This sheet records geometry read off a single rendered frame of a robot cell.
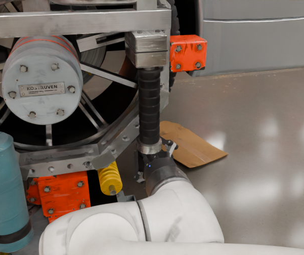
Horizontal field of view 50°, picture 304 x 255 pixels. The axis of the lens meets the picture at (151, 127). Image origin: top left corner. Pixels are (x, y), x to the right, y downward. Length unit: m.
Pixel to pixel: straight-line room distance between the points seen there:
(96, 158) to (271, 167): 1.33
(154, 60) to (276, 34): 0.60
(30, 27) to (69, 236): 0.31
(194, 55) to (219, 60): 0.22
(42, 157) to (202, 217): 0.47
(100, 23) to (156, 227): 0.32
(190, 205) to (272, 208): 1.15
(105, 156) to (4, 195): 0.25
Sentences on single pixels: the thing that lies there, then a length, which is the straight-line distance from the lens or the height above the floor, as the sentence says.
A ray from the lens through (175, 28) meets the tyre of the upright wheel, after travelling 0.83.
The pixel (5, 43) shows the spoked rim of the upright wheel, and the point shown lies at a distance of 0.82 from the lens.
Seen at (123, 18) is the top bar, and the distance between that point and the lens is 0.51.
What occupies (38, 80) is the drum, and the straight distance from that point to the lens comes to 0.57.
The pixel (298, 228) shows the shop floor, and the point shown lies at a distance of 1.62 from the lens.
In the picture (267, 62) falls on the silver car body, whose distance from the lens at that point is 1.06.
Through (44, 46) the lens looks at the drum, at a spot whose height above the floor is 0.91.
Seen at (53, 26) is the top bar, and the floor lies 0.96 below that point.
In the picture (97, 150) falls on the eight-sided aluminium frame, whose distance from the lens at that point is 0.83.
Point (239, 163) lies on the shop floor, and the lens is 1.95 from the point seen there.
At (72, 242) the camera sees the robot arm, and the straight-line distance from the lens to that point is 0.50.
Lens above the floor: 1.05
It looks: 27 degrees down
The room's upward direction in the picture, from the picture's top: straight up
